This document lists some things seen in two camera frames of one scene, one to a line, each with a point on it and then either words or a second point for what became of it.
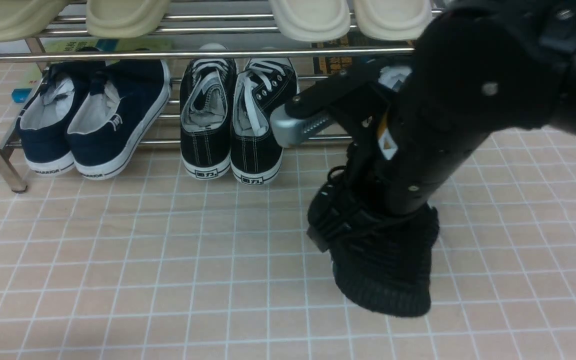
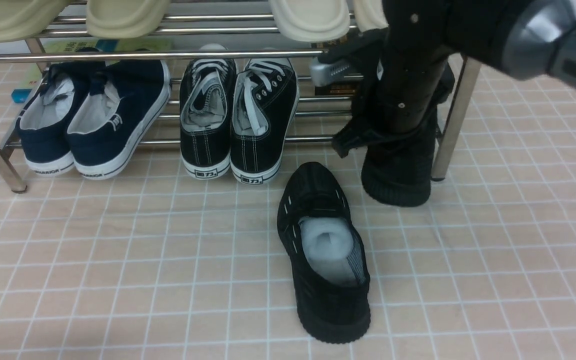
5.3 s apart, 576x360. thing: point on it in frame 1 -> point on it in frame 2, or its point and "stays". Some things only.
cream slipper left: x=312 y=20 stays
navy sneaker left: x=42 y=126 stays
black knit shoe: x=384 y=267 -> x=316 y=228
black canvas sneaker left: x=207 y=92 stays
